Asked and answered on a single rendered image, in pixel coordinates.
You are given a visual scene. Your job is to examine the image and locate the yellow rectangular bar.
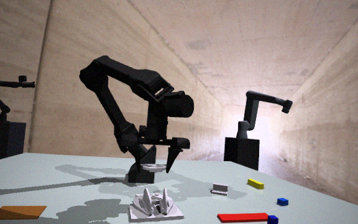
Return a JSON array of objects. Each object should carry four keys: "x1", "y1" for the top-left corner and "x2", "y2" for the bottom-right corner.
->
[{"x1": 247, "y1": 179, "x2": 264, "y2": 189}]

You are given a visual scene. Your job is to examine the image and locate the red flat bar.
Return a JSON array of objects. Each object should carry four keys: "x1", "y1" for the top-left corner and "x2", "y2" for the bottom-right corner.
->
[{"x1": 218, "y1": 213, "x2": 268, "y2": 223}]

